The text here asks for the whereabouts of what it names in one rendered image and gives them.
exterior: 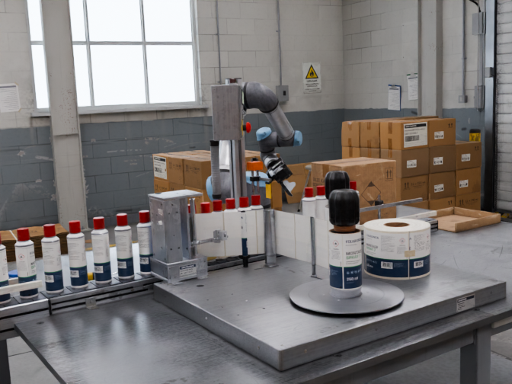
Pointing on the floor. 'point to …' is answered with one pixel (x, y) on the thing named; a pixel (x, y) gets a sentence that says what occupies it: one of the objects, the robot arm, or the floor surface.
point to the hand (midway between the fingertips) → (281, 187)
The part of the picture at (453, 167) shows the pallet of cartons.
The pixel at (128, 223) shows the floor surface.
